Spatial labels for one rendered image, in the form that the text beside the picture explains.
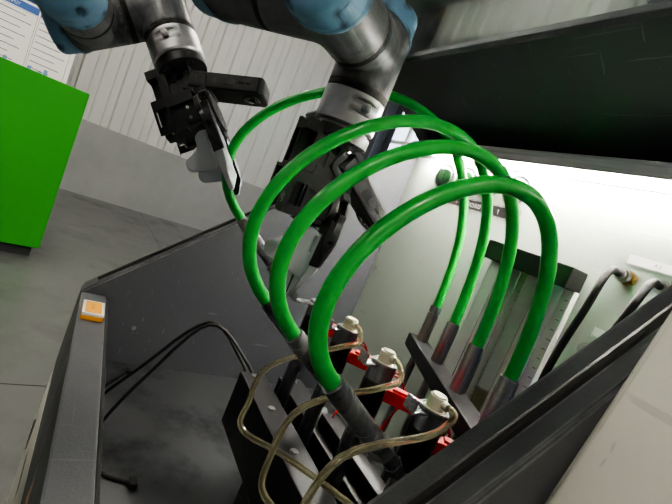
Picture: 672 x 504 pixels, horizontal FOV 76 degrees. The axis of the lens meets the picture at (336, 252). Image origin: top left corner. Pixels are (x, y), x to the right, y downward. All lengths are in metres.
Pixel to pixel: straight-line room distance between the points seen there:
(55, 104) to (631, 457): 3.67
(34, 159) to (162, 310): 2.98
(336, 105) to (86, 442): 0.43
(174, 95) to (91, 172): 6.35
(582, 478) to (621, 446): 0.03
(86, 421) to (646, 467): 0.47
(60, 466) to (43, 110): 3.37
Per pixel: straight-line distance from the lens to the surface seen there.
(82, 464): 0.48
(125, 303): 0.86
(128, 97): 6.97
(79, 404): 0.55
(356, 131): 0.45
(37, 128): 3.74
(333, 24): 0.44
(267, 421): 0.55
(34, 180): 3.79
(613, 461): 0.33
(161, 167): 7.07
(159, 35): 0.73
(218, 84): 0.67
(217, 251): 0.84
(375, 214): 0.56
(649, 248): 0.64
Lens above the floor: 1.25
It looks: 6 degrees down
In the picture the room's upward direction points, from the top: 22 degrees clockwise
